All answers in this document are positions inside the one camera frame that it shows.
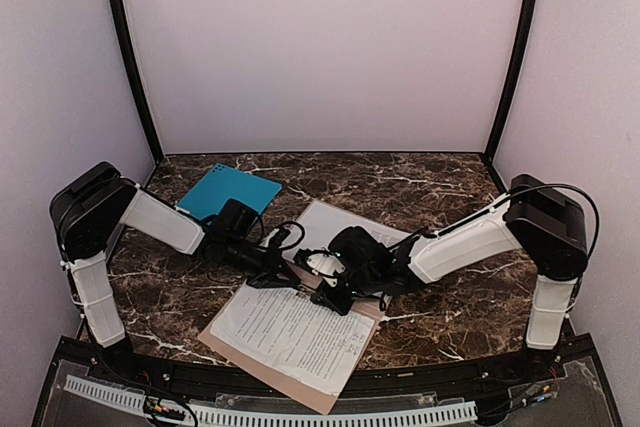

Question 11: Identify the tan brown folder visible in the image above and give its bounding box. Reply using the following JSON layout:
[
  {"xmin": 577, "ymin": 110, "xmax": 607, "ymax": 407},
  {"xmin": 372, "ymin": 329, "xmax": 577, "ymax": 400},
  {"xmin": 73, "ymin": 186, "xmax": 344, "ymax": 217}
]
[{"xmin": 198, "ymin": 268, "xmax": 384, "ymax": 415}]

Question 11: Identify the printed paper sheet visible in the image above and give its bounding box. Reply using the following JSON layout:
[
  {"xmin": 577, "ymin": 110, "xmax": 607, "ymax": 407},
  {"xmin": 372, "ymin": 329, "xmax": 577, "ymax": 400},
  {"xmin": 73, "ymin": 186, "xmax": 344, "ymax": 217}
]
[
  {"xmin": 296, "ymin": 200, "xmax": 407, "ymax": 249},
  {"xmin": 200, "ymin": 284, "xmax": 377, "ymax": 396}
]

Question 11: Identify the teal folder with black inside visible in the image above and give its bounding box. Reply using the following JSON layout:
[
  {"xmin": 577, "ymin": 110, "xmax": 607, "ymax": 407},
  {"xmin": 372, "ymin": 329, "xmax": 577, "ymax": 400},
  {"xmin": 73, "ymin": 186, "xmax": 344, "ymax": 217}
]
[{"xmin": 177, "ymin": 163, "xmax": 282, "ymax": 220}]

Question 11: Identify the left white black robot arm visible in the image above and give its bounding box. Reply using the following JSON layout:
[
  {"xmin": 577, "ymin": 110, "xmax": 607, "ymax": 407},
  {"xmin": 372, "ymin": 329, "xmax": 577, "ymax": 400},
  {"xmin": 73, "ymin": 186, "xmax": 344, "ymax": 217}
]
[{"xmin": 49, "ymin": 161, "xmax": 304, "ymax": 348}]

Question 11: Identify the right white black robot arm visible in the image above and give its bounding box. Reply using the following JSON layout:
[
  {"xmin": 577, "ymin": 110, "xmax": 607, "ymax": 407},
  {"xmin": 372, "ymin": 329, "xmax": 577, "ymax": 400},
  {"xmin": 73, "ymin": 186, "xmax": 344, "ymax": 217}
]
[{"xmin": 294, "ymin": 174, "xmax": 601, "ymax": 354}]

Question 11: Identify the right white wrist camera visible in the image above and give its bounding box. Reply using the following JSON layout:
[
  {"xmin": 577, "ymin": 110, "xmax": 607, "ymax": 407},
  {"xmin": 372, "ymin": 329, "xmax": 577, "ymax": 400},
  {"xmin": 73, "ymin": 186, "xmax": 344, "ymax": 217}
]
[{"xmin": 294, "ymin": 249, "xmax": 346, "ymax": 279}]

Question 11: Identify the black front rail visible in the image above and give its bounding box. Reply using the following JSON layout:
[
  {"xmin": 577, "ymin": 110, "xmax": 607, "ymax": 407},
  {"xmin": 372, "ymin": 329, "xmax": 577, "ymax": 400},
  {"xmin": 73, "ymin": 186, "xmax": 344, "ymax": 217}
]
[{"xmin": 37, "ymin": 336, "xmax": 609, "ymax": 426}]

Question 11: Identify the white slotted cable duct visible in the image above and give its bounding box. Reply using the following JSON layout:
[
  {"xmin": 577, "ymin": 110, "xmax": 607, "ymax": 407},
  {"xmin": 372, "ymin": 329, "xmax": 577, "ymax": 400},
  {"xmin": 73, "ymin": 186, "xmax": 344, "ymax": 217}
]
[{"xmin": 63, "ymin": 374, "xmax": 479, "ymax": 427}]

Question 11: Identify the left black frame post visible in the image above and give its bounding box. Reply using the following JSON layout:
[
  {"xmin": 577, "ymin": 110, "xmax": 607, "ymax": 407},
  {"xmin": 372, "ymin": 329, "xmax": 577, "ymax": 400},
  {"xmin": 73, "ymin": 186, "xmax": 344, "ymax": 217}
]
[{"xmin": 109, "ymin": 0, "xmax": 165, "ymax": 165}]

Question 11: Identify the black frame post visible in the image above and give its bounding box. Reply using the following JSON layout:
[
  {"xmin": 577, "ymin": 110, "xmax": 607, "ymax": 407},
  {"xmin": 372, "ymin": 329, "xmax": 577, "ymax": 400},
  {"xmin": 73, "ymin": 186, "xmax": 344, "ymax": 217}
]
[
  {"xmin": 109, "ymin": 0, "xmax": 165, "ymax": 165},
  {"xmin": 483, "ymin": 0, "xmax": 537, "ymax": 166}
]

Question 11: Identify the right black frame post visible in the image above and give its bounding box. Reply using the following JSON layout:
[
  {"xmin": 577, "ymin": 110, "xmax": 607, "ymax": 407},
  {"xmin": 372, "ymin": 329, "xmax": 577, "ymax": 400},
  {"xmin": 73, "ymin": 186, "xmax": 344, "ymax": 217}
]
[{"xmin": 483, "ymin": 0, "xmax": 537, "ymax": 166}]

